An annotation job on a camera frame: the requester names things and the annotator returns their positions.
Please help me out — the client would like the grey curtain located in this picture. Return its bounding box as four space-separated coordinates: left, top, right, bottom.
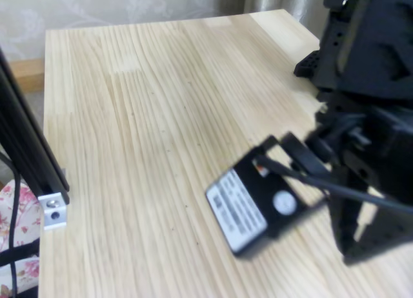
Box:
215 0 327 25

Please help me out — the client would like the floral cloth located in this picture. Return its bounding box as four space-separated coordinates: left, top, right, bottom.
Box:
0 178 42 295

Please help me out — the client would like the black camera cable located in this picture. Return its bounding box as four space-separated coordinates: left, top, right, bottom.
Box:
256 154 413 215

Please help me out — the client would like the black camera box white label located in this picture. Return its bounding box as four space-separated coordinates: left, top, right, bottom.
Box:
205 135 325 257

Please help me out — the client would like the silver metal corner bracket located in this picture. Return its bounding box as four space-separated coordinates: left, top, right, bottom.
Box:
37 168 68 232

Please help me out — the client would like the aluminium extrusion post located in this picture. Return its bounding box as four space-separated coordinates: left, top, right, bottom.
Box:
0 46 71 206

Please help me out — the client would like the black strap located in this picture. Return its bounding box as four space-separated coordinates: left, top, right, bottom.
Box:
0 241 40 267

